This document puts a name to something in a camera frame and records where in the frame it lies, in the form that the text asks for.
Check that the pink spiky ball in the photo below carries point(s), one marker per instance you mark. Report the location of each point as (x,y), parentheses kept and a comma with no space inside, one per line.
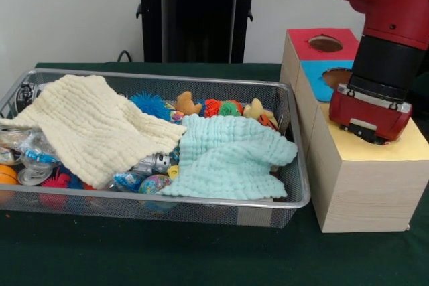
(57,180)

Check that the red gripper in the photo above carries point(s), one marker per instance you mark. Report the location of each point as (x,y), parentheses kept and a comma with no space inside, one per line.
(365,115)

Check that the cream yellow cloth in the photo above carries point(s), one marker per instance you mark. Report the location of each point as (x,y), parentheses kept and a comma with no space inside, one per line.
(87,125)

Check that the brown teddy plush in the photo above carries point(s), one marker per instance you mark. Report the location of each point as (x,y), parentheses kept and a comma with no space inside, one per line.
(187,103)

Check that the large blue spiky ball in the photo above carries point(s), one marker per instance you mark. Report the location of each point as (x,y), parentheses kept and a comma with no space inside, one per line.
(149,103)

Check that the orange ball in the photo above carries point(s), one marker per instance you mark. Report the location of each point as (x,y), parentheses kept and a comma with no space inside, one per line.
(7,175)

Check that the wooden box with three holes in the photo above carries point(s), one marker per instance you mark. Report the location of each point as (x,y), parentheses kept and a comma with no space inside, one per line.
(368,192)

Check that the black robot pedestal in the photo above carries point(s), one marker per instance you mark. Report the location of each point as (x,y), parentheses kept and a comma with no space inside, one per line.
(194,14)

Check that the silver toy robot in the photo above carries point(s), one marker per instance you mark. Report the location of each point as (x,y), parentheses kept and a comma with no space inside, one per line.
(155,162)

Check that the small blue spiky ball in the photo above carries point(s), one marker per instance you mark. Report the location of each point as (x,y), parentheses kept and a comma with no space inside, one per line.
(76,182)

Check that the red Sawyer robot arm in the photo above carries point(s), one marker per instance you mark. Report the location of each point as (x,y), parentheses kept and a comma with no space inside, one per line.
(385,4)

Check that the yellow toy wedge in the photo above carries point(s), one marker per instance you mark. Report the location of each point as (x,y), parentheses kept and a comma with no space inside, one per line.
(173,172)

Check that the tiger plush toy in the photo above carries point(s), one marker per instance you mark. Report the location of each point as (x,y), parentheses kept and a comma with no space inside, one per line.
(268,121)

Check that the yellow duck plush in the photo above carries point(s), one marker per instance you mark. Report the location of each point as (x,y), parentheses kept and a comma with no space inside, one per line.
(256,108)

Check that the globe print ball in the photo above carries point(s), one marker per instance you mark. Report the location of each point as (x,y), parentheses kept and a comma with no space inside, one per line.
(154,183)

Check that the silver can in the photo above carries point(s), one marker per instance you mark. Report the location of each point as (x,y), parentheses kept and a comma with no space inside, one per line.
(33,176)

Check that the shallow silver mesh bin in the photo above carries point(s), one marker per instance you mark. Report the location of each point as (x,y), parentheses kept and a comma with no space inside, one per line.
(201,212)

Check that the colourful spiky caterpillar toy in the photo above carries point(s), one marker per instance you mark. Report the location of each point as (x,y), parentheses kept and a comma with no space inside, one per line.
(221,108)

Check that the light blue cloth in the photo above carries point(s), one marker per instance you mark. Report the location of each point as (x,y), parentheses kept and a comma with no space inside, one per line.
(228,158)

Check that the dark green table cloth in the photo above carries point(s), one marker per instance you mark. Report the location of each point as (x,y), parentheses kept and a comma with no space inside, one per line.
(167,259)

